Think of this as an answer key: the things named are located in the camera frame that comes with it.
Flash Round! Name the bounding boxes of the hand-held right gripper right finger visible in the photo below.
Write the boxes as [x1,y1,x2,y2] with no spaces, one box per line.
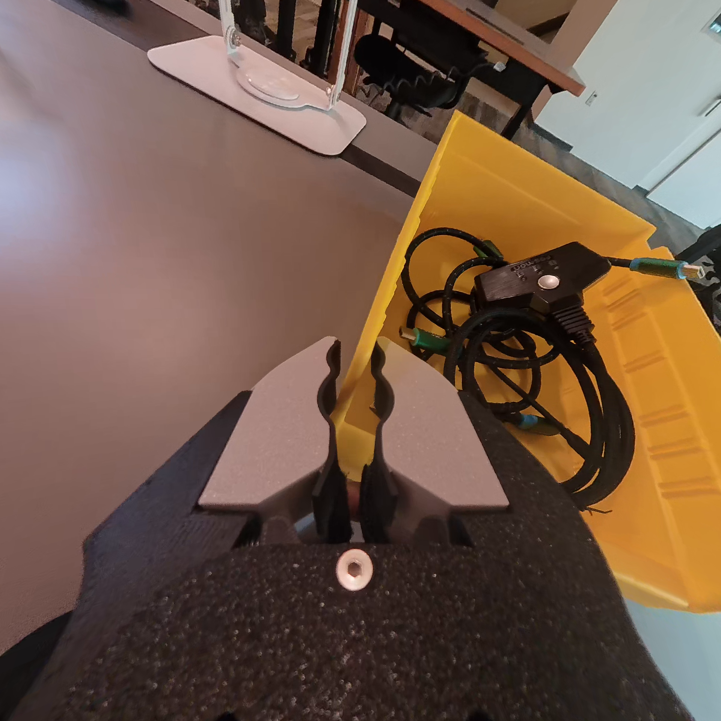
[360,336,512,544]

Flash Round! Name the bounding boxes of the black office chair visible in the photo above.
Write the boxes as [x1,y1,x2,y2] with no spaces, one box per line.
[354,34,491,119]

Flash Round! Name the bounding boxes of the black brushed-metal switch box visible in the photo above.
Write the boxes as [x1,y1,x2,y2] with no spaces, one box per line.
[444,242,637,513]

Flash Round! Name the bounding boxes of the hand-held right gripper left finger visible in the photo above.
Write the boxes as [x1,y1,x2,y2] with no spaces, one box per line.
[197,336,353,544]

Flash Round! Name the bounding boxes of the yellow plastic bin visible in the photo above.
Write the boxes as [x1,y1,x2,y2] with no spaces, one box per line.
[329,110,721,614]

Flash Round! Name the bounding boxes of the white tablet stand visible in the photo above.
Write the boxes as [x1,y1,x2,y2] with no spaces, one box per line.
[148,0,368,157]

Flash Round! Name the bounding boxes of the dark wooden table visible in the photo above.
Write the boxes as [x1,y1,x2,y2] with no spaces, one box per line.
[417,0,587,142]

